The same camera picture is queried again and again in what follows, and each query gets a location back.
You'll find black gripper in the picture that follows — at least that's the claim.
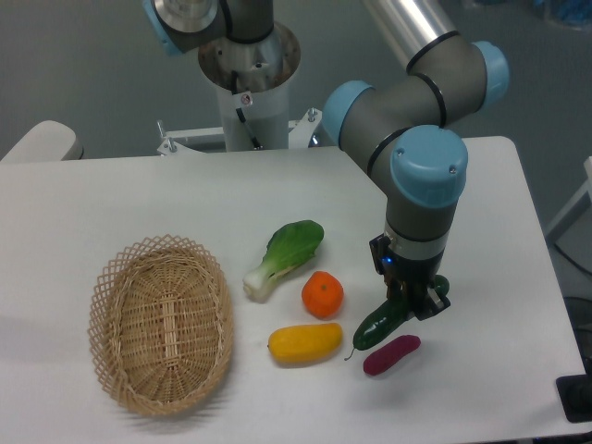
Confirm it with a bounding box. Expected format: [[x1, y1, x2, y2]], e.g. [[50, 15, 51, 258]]
[[386, 252, 450, 321]]

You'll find green cucumber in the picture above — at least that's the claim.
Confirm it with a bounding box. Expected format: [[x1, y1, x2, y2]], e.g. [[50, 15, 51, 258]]
[[345, 275, 450, 360]]

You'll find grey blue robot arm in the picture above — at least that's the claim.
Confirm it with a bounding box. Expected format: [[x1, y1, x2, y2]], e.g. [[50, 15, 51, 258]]
[[143, 1, 509, 320]]

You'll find purple sweet potato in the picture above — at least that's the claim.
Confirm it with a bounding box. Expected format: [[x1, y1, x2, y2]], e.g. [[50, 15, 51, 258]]
[[363, 335, 422, 376]]

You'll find orange tangerine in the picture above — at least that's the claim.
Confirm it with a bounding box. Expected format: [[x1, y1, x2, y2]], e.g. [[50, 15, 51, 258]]
[[302, 271, 344, 318]]

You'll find yellow mango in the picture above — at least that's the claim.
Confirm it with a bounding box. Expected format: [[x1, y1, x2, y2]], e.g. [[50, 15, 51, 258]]
[[267, 323, 343, 364]]

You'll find green bok choy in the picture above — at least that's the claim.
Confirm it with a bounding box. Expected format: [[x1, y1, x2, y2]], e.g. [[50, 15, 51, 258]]
[[242, 220, 325, 302]]

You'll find black device at edge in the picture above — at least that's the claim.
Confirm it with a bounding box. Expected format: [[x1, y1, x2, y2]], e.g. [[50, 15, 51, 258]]
[[556, 375, 591, 424]]

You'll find white furniture leg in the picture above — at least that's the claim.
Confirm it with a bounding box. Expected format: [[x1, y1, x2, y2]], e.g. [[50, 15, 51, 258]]
[[544, 157, 591, 244]]

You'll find woven wicker basket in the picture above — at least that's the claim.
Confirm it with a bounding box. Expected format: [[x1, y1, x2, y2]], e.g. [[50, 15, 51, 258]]
[[88, 235, 234, 416]]

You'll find white chair armrest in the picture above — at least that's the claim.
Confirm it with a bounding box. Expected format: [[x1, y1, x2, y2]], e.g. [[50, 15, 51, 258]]
[[1, 120, 84, 165]]

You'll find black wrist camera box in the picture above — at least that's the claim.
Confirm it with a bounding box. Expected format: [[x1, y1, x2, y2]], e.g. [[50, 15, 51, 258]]
[[369, 234, 392, 276]]

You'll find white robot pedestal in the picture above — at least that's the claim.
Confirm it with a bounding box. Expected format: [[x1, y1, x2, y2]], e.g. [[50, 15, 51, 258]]
[[157, 22, 323, 155]]

